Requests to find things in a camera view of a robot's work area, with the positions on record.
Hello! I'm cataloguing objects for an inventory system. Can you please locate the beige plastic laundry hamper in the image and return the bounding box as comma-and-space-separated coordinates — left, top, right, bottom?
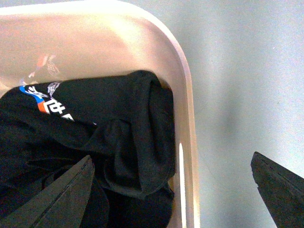
0, 0, 200, 228

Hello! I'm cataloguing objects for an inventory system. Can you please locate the black printed t-shirt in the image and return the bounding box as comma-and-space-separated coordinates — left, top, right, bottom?
0, 71, 175, 228

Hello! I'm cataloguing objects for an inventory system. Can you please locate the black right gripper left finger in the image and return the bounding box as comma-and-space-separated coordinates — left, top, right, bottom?
0, 156, 95, 228

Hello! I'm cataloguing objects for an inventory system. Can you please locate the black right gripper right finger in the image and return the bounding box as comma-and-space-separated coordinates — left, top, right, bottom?
251, 152, 304, 228

